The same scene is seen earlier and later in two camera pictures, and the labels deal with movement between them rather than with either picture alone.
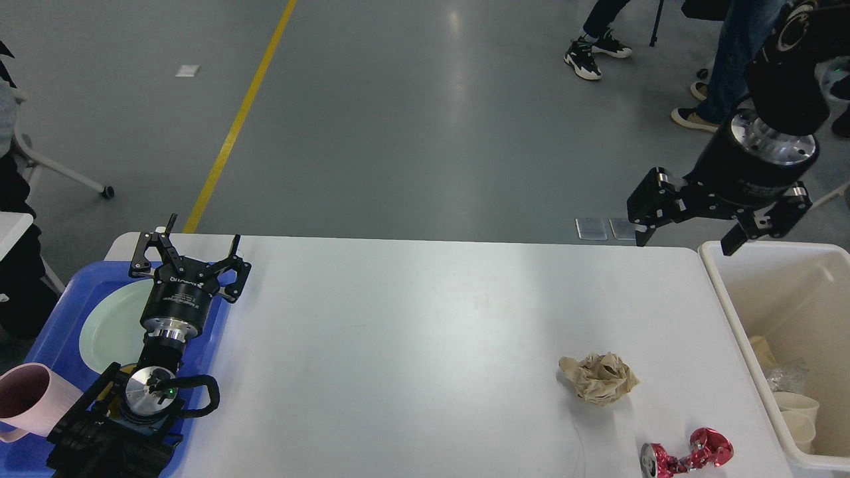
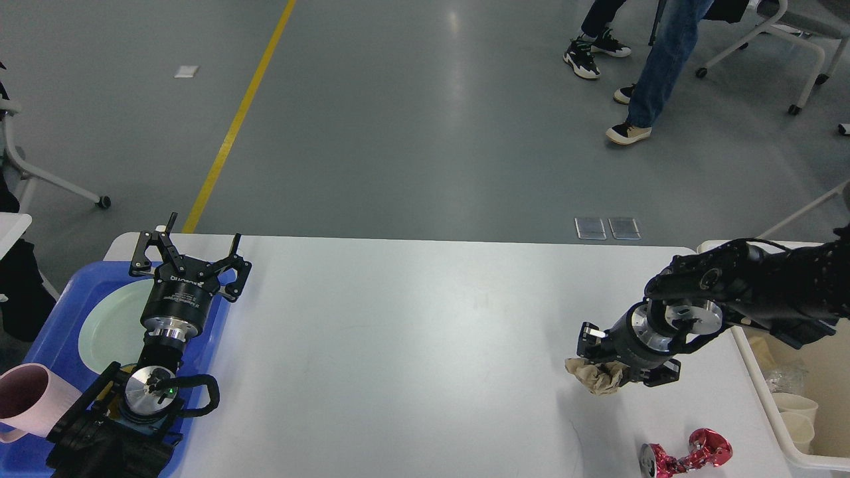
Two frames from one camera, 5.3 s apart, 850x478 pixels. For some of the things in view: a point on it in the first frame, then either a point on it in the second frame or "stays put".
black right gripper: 748,172 -> 634,342
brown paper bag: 763,351 stays put
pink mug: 33,399 stays put
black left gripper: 178,305 stays put
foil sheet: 786,378 stays put
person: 747,27 -> 679,25
